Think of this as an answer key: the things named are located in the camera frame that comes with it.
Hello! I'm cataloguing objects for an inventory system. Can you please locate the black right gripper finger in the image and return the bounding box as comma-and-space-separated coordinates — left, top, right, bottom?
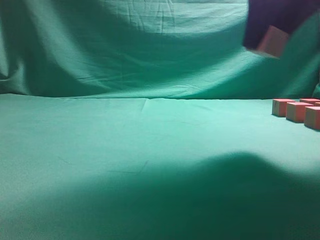
242, 0, 320, 50

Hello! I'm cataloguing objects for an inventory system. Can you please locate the red cube placed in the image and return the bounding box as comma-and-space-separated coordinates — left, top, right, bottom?
256, 25, 290, 59

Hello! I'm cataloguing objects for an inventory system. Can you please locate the red wooden cube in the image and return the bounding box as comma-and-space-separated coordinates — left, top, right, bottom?
304, 106, 320, 130
271, 98, 295, 117
299, 98, 320, 105
285, 102, 313, 123

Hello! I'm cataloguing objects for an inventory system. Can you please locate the red wooden cube back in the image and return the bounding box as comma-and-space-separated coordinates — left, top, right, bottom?
299, 98, 320, 105

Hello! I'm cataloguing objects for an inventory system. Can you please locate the green cloth backdrop and cover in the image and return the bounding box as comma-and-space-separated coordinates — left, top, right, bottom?
0, 0, 320, 240

